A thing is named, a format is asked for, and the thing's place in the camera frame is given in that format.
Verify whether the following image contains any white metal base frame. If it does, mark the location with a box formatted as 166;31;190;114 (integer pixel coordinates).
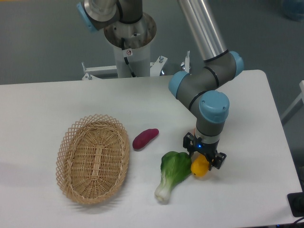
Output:
81;50;192;81

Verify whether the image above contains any purple sweet potato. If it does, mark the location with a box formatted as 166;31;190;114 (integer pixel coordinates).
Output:
132;128;159;151

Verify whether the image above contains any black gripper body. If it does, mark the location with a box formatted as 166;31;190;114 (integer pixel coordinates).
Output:
191;134;220;161

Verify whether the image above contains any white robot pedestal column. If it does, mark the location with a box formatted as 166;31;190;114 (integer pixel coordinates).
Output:
104;12;157;78

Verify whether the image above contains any white frame at right edge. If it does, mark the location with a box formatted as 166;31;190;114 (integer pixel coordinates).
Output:
280;80;304;126

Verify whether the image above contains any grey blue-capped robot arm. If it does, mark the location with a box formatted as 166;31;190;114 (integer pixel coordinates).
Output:
76;0;244;169

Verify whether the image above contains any woven wicker basket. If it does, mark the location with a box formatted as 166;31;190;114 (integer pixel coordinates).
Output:
56;114;130;205

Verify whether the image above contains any green bok choy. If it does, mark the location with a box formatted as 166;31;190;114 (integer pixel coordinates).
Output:
154;151;192;203

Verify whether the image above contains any black device at table edge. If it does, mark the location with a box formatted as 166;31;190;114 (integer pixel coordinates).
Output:
287;192;304;217

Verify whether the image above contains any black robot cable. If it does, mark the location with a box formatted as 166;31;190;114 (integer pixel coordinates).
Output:
121;37;137;78

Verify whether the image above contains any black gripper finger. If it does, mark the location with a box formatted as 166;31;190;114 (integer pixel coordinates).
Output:
208;151;227;171
183;132;195;157

